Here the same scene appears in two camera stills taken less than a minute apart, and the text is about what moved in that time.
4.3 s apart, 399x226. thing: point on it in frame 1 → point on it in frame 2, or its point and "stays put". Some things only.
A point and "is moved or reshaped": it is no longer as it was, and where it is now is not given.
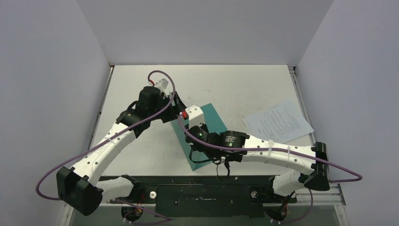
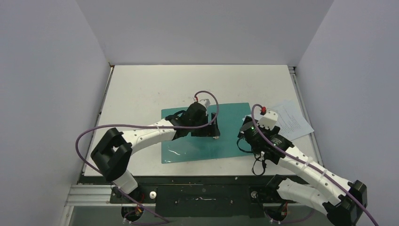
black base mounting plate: (208, 196) stays put
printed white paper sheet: (281, 123) stays put
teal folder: (213, 123) is moved or reshaped
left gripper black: (175, 110) → (210, 130)
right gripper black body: (189, 131) → (245, 130)
